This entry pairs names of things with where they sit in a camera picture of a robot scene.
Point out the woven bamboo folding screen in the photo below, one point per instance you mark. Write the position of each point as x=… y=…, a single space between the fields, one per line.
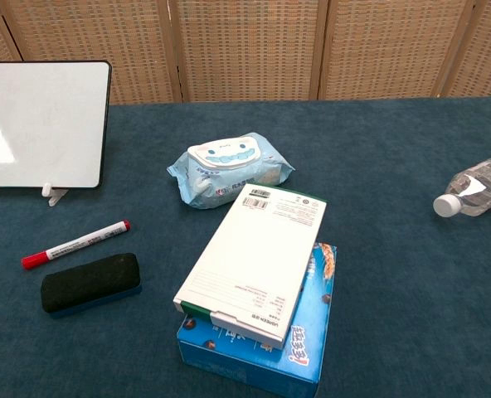
x=245 y=49

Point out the blue cookie box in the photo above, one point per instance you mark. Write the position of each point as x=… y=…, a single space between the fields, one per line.
x=307 y=331

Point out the clear plastic water bottle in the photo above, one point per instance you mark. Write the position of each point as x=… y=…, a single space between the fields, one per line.
x=477 y=190

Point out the red capped whiteboard marker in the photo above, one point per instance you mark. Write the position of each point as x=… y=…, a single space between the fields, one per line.
x=75 y=244

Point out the white flat cardboard box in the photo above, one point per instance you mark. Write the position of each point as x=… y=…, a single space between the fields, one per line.
x=254 y=261

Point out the light blue wet wipes pack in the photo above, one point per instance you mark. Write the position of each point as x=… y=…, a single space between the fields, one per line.
x=225 y=166

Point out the white magnetic whiteboard black frame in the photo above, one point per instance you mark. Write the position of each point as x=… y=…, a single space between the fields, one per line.
x=42 y=124

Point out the teal felt table cloth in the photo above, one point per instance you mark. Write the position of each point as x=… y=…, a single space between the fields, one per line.
x=395 y=269

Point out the black felt blue whiteboard eraser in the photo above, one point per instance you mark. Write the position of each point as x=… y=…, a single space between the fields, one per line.
x=88 y=282

